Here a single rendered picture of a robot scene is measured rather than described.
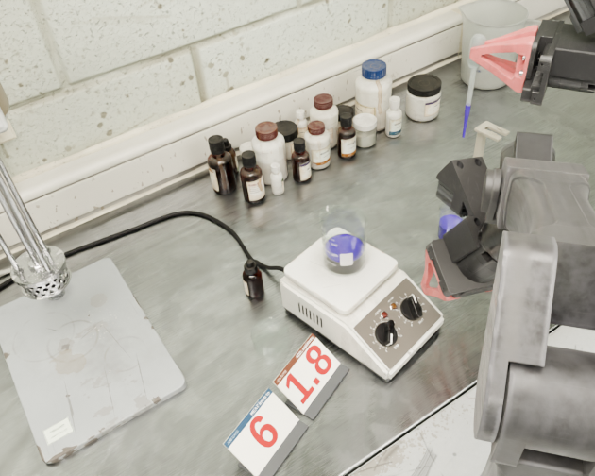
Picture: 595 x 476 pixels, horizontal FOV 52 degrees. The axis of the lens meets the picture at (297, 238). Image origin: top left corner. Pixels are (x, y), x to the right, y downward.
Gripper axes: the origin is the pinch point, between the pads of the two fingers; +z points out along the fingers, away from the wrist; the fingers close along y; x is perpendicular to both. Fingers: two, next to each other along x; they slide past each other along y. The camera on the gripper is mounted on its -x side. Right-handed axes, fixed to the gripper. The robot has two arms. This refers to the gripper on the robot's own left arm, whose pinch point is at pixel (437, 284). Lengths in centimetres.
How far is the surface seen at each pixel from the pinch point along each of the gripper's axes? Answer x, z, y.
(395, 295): -1.3, 7.3, 2.2
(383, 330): 3.0, 6.8, 5.8
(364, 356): 5.5, 8.9, 8.8
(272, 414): 9.3, 10.9, 22.4
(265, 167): -33.3, 27.4, 7.2
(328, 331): 0.6, 12.0, 11.4
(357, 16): -61, 21, -19
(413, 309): 1.3, 6.0, 1.0
